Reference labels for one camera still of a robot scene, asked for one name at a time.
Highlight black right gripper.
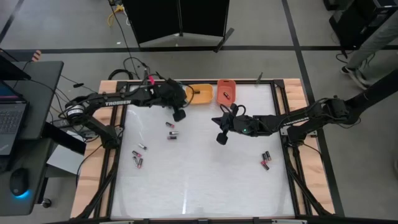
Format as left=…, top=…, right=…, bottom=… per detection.
left=211, top=113, right=261, bottom=138

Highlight yellow plastic bin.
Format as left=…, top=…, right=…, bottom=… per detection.
left=185, top=83, right=215, bottom=106

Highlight orange plastic bin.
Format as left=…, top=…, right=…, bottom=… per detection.
left=216, top=78, right=237, bottom=107

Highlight black folding screen panel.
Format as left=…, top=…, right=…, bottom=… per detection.
left=122, top=0, right=182, bottom=45
left=178, top=0, right=235, bottom=53

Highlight black flat panel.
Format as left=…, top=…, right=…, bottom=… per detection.
left=41, top=121, right=88, bottom=156

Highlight black desk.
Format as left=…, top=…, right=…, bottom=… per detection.
left=0, top=60, right=65, bottom=216

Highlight grey box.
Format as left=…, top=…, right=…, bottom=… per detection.
left=46, top=144, right=87, bottom=175

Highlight dark laptop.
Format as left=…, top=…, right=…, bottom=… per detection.
left=0, top=80, right=29, bottom=156

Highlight black angled monitor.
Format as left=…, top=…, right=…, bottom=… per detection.
left=0, top=48, right=32, bottom=81

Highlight black equipment case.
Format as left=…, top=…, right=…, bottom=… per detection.
left=328, top=0, right=398, bottom=50

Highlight person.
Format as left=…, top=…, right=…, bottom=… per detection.
left=340, top=11, right=398, bottom=91

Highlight black mouse with blue light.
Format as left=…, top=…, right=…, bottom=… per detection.
left=9, top=167, right=31, bottom=197

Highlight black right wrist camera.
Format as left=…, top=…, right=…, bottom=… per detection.
left=215, top=131, right=230, bottom=146

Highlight black aluminium table frame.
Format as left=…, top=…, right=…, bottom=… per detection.
left=70, top=78, right=336, bottom=224

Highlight black coiled floor cable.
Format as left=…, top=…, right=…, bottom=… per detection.
left=108, top=57, right=150, bottom=82

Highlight yellow floor cable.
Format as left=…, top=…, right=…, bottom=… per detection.
left=107, top=3, right=126, bottom=27

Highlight thin black floor cable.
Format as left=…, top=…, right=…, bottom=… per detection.
left=335, top=49, right=377, bottom=75

